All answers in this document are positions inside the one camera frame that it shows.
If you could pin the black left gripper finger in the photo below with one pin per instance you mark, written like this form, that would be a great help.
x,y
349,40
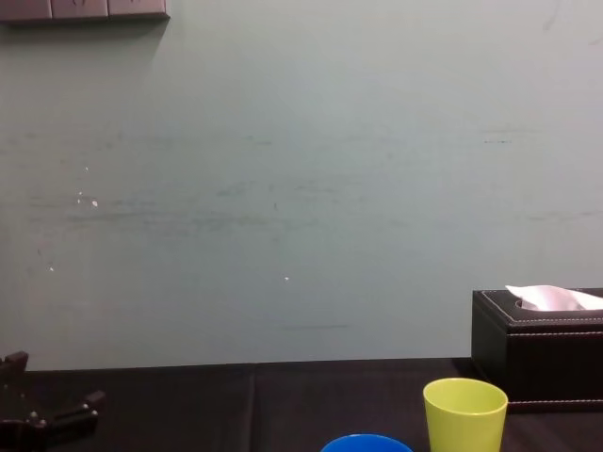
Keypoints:
x,y
75,415
14,372

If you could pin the black table cloth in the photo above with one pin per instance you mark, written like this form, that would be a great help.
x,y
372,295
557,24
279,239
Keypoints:
x,y
235,405

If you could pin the blue plastic cup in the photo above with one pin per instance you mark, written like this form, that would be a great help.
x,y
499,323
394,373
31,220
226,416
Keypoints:
x,y
367,445

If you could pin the yellow-green plastic cup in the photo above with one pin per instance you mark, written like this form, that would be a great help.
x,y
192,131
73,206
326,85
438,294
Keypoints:
x,y
464,419

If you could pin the black leather tissue box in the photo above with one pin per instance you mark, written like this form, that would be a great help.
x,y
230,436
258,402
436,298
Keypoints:
x,y
537,353

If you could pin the white tissue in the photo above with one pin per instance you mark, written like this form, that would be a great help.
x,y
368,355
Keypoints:
x,y
551,297

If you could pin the grey wall switch panel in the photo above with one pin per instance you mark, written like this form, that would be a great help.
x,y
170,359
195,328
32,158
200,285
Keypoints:
x,y
85,9

